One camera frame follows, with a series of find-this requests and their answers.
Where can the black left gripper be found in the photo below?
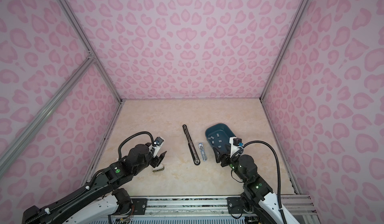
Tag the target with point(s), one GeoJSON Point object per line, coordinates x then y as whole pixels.
{"type": "Point", "coordinates": [157, 161]}

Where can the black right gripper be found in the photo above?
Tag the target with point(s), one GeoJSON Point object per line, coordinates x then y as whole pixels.
{"type": "Point", "coordinates": [226, 157]}

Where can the light blue mini stapler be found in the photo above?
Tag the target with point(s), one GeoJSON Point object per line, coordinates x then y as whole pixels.
{"type": "Point", "coordinates": [203, 153]}

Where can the black long stapler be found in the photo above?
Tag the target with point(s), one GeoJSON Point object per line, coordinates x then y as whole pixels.
{"type": "Point", "coordinates": [192, 148]}

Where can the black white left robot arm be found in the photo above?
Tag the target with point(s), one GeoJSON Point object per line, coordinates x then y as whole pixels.
{"type": "Point", "coordinates": [103, 182]}

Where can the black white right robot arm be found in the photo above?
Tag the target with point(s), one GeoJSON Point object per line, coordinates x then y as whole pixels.
{"type": "Point", "coordinates": [258, 196]}

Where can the teal plastic tray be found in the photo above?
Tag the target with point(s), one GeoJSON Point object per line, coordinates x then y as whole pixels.
{"type": "Point", "coordinates": [218, 135]}

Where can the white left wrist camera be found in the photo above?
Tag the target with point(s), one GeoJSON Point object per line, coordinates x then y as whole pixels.
{"type": "Point", "coordinates": [156, 146]}

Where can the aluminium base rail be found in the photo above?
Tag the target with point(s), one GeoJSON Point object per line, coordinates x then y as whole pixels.
{"type": "Point", "coordinates": [298, 209]}

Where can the aluminium diagonal frame bar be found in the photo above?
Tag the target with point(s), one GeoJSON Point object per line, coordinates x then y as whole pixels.
{"type": "Point", "coordinates": [19, 144]}

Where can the aluminium corner frame post right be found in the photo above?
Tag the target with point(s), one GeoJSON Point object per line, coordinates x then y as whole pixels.
{"type": "Point", "coordinates": [297, 18]}

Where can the aluminium corner frame post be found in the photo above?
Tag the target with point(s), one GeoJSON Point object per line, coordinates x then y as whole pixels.
{"type": "Point", "coordinates": [297, 18]}
{"type": "Point", "coordinates": [79, 30]}

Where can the aluminium corner frame post left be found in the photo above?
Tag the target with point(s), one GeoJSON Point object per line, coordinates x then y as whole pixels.
{"type": "Point", "coordinates": [79, 30]}

